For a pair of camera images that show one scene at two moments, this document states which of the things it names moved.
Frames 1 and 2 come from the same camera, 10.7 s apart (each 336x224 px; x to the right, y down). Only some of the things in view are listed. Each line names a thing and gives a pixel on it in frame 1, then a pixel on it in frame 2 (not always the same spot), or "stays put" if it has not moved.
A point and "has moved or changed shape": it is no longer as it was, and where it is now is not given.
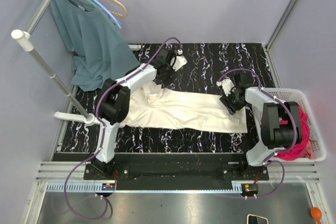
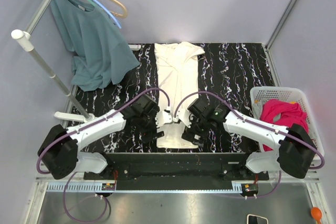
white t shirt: [151, 106] has moved or changed shape
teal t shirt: [102, 52] stays put
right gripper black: [226, 101] → [189, 134]
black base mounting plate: [176, 171] stays put
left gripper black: [164, 80] → [147, 135]
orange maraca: [316, 213] stays put
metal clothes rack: [23, 39] stays put
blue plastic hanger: [97, 1] stays put
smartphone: [255, 219] stays put
